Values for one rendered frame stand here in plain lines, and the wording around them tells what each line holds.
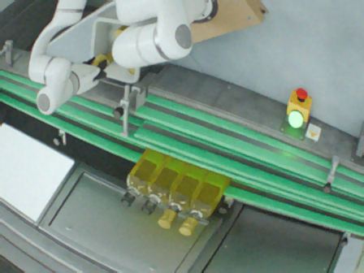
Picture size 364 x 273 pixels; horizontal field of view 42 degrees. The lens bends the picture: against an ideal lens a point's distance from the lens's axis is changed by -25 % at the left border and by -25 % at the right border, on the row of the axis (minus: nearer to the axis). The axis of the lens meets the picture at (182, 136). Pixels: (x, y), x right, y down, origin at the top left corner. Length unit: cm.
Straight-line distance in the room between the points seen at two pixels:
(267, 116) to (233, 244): 38
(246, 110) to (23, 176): 73
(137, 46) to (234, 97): 49
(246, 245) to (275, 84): 47
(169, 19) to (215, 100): 49
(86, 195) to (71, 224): 14
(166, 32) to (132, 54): 10
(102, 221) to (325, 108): 72
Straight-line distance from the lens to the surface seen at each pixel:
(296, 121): 150
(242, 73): 161
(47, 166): 178
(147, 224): 163
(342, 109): 155
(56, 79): 131
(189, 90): 159
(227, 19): 141
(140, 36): 116
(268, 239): 167
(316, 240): 169
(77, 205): 166
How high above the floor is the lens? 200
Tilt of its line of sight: 43 degrees down
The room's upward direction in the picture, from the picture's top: 146 degrees counter-clockwise
